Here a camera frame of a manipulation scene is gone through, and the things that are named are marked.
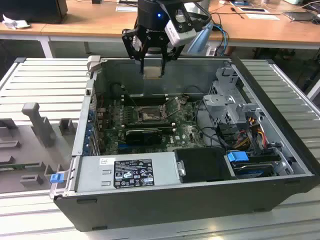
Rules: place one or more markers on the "small black desk object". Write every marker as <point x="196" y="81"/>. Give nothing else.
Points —
<point x="96" y="1"/>

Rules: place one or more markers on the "black graphics card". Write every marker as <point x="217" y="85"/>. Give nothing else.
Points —
<point x="142" y="138"/>

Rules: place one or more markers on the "black open PC case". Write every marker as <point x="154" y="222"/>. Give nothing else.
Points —
<point x="175" y="207"/>

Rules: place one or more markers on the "green RAM stick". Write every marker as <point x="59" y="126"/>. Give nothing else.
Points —
<point x="20" y="165"/>

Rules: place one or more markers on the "black RAM slot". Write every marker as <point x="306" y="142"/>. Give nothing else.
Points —
<point x="150" y="102"/>
<point x="135" y="96"/>
<point x="130" y="123"/>
<point x="167" y="128"/>

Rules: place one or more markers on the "green motherboard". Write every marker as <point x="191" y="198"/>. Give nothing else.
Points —
<point x="185" y="132"/>

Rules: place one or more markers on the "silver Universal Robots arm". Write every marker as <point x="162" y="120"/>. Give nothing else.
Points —
<point x="200" y="40"/>

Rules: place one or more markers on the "blue card retainer clip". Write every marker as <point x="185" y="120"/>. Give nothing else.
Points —
<point x="87" y="137"/>
<point x="86" y="146"/>
<point x="91" y="114"/>
<point x="89" y="128"/>

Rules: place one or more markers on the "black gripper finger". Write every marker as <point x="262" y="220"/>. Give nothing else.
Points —
<point x="127" y="41"/>
<point x="163" y="67"/>

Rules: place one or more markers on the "large black box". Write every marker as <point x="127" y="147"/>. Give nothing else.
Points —
<point x="32" y="10"/>

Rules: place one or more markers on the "silver power supply unit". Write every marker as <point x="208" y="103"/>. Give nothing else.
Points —
<point x="95" y="172"/>

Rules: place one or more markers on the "white power adapter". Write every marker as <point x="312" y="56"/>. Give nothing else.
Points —
<point x="211" y="51"/>

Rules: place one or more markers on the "grey notebook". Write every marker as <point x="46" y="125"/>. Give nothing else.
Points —
<point x="298" y="15"/>

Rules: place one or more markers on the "silver metal drive cage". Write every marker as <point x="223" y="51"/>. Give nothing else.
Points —
<point x="220" y="102"/>

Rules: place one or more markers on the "wooden desk white frame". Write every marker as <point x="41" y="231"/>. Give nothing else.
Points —
<point x="37" y="27"/>
<point x="100" y="22"/>

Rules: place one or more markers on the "grey parts rack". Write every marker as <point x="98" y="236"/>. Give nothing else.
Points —
<point x="30" y="150"/>

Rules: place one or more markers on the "hard disk in blue carrier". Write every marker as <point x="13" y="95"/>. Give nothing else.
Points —
<point x="236" y="157"/>

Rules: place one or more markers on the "grey plastic case latch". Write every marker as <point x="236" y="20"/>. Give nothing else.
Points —
<point x="93" y="62"/>

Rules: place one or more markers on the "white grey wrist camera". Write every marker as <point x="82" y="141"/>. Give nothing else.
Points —
<point x="180" y="35"/>

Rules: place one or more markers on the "white framed tablet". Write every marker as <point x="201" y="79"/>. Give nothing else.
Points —
<point x="252" y="10"/>

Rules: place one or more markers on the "blue expansion slot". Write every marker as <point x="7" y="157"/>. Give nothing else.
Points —
<point x="121" y="145"/>

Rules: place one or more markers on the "blue plastic case latch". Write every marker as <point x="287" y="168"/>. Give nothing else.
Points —
<point x="55" y="179"/>

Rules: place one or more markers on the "square CPU plate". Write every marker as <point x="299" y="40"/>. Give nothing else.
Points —
<point x="152" y="73"/>

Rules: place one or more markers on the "crumpled white paper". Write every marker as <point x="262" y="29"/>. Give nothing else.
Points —
<point x="15" y="23"/>

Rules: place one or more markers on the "CPU socket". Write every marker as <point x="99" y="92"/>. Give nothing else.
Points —
<point x="147" y="113"/>

